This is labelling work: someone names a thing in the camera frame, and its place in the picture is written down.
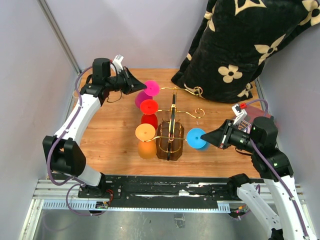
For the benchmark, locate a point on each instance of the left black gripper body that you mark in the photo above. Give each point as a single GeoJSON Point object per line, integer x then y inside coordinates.
{"type": "Point", "coordinates": [117, 82]}

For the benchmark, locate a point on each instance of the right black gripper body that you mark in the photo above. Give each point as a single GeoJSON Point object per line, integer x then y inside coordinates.
{"type": "Point", "coordinates": [236, 136]}

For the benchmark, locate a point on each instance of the pink wine glass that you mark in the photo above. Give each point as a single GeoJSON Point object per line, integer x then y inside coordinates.
{"type": "Point", "coordinates": [152, 89]}

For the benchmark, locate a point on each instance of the blue wine glass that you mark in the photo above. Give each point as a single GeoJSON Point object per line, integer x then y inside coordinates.
{"type": "Point", "coordinates": [194, 140]}

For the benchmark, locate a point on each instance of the red wine glass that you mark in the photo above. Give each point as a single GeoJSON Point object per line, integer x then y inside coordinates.
{"type": "Point", "coordinates": [149, 107]}

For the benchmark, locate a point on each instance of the clear wine glass front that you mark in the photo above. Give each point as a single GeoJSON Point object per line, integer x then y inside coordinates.
{"type": "Point", "coordinates": [75, 96]}

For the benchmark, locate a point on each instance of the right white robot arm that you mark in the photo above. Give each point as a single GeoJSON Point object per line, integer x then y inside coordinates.
{"type": "Point", "coordinates": [288, 221]}

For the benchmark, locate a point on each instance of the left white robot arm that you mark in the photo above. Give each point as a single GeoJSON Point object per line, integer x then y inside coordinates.
{"type": "Point", "coordinates": [62, 150]}

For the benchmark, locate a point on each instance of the orange wine glass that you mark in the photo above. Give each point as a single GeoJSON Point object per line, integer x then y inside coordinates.
{"type": "Point", "coordinates": [145, 133]}

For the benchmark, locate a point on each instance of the printed cloth bag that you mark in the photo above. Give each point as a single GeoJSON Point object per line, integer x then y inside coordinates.
{"type": "Point", "coordinates": [252, 112]}

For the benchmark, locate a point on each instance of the black floral blanket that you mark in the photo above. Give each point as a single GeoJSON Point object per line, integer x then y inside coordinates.
{"type": "Point", "coordinates": [233, 42]}

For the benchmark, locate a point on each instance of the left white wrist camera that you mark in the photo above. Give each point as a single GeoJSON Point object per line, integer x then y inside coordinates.
{"type": "Point", "coordinates": [116, 63]}

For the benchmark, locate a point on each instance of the gold wire glass rack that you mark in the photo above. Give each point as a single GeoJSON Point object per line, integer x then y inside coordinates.
{"type": "Point", "coordinates": [169, 136]}

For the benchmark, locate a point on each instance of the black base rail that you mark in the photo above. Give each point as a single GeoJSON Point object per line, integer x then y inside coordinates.
{"type": "Point", "coordinates": [162, 192]}

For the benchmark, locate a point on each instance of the aluminium corner post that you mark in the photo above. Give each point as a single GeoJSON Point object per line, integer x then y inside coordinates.
{"type": "Point", "coordinates": [44, 6]}

